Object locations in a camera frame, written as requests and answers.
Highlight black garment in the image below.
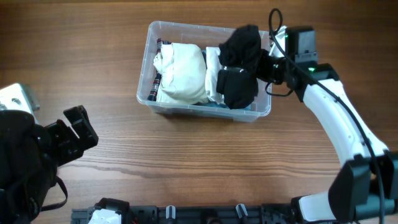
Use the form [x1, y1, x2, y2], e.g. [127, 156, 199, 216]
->
[216, 25, 261, 110]

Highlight white printed t-shirt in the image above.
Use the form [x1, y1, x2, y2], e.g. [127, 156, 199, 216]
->
[205, 47, 224, 104]

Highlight blue jeans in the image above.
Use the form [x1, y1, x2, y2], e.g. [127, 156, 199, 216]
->
[200, 65, 258, 110]

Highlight plaid shirt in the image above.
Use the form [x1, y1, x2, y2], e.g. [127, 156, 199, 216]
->
[147, 38, 171, 101]

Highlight cream garment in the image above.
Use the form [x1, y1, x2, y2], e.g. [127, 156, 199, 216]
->
[153, 42, 208, 105]

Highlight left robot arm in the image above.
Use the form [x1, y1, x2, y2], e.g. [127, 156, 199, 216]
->
[1, 105, 99, 224]

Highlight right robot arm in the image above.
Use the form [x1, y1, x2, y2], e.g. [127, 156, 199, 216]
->
[257, 50, 397, 223]

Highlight clear plastic storage container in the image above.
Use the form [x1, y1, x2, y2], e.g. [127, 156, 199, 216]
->
[136, 21, 272, 122]

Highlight right black cable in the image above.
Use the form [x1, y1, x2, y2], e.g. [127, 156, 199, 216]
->
[264, 7, 388, 224]

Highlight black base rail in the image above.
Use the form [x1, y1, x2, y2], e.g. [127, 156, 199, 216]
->
[70, 198, 296, 224]

